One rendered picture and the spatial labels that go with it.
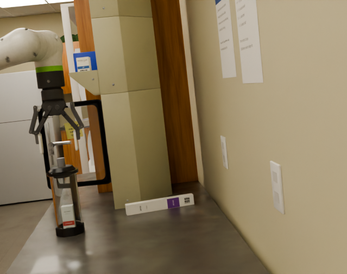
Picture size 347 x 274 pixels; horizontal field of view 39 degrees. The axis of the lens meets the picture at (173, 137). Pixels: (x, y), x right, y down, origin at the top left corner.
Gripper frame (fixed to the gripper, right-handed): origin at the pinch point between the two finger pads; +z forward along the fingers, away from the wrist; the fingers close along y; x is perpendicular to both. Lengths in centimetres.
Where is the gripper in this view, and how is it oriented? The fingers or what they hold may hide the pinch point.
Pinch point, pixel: (58, 147)
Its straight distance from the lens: 176.2
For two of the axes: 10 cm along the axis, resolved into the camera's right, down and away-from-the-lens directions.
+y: -9.9, 1.1, -0.8
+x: 0.9, 1.0, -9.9
